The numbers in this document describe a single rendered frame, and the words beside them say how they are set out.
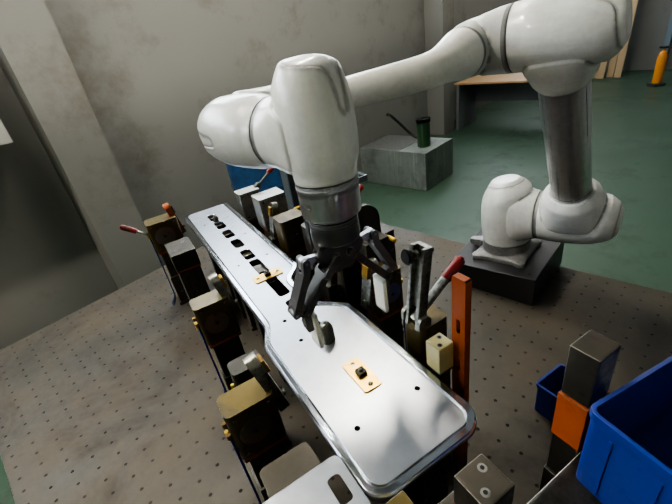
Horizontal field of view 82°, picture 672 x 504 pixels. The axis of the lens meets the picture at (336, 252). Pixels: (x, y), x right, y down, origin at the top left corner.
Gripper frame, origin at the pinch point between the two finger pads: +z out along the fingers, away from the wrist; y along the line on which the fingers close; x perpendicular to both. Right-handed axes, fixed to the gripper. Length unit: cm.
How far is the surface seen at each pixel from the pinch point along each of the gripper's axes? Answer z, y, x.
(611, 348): -6.6, -16.8, 32.1
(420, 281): -2.1, -14.4, 1.8
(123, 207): 40, 33, -252
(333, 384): 13.2, 5.4, -1.1
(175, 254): 10, 20, -76
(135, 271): 87, 44, -249
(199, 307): 8.6, 20.5, -38.0
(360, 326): 13.2, -7.6, -11.1
